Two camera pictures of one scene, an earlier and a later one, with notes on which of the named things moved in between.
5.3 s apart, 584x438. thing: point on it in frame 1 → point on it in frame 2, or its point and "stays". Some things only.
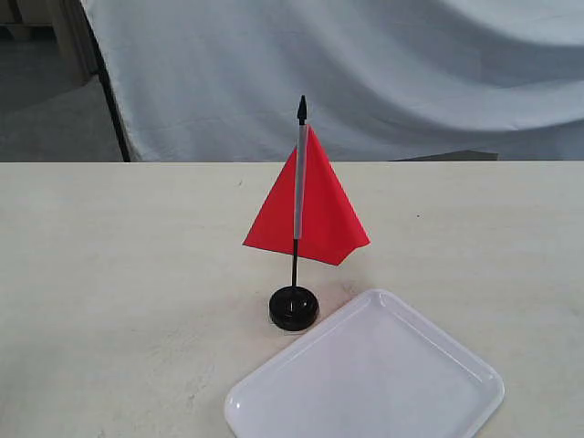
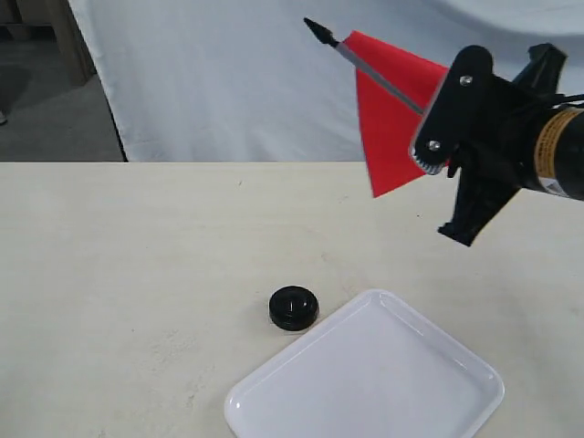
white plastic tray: x=378 y=369 stays
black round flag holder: x=293 y=308 stays
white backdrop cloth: x=223 y=80 stays
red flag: x=310 y=212 → x=394 y=88
